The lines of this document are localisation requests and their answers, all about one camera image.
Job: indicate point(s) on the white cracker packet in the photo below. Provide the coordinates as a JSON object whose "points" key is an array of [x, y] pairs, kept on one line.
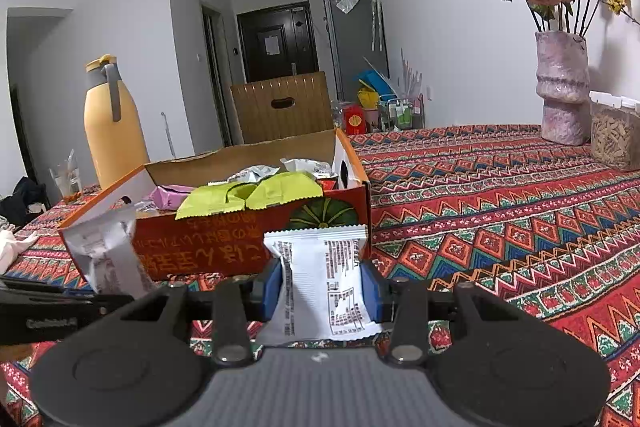
{"points": [[320, 287], [110, 252]]}

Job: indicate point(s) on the pink snack packet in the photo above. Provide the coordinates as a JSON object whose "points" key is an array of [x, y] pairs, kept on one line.
{"points": [[172, 197]]}

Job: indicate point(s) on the white cloth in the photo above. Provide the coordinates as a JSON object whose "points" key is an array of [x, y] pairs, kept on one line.
{"points": [[15, 252]]}

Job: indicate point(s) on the yellow bag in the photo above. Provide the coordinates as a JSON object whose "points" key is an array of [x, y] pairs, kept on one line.
{"points": [[367, 99]]}

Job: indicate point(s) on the green snack packet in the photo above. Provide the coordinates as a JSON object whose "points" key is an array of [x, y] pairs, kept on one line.
{"points": [[210, 202], [285, 189]]}

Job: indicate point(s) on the grey refrigerator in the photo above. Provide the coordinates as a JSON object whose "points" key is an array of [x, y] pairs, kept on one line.
{"points": [[352, 47]]}

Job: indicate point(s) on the yellow thermos jug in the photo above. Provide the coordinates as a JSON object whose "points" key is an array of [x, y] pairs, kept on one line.
{"points": [[112, 132]]}

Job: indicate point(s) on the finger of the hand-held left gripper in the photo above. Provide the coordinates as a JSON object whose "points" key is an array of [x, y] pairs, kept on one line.
{"points": [[50, 289]]}

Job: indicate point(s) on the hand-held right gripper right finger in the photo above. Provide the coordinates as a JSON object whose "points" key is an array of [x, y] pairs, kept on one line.
{"points": [[372, 294]]}

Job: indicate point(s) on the pink decorative sticks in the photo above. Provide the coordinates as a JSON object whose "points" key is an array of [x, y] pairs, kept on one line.
{"points": [[412, 74]]}

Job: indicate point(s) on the clear seed container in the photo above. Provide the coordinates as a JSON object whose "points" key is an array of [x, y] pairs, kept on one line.
{"points": [[615, 137]]}

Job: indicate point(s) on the small red gift box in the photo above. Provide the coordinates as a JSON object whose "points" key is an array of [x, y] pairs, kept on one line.
{"points": [[354, 119]]}

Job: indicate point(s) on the red pumpkin print cardboard box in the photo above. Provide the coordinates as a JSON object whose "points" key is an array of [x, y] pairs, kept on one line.
{"points": [[200, 252]]}

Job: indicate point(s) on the pink ceramic vase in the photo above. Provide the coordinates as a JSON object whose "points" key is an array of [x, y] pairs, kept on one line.
{"points": [[562, 92]]}

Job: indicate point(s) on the clear drinking glass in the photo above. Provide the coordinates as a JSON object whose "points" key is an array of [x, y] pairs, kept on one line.
{"points": [[67, 182]]}

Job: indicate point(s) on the blue folder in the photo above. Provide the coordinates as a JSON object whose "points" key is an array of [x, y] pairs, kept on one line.
{"points": [[375, 82]]}

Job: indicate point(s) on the black bag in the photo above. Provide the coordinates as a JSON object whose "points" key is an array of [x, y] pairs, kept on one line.
{"points": [[22, 202]]}

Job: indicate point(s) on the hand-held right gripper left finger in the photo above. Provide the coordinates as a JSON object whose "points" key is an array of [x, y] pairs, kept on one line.
{"points": [[274, 292]]}

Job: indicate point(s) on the dark entrance door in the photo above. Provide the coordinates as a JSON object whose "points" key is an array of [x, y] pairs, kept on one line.
{"points": [[275, 42]]}

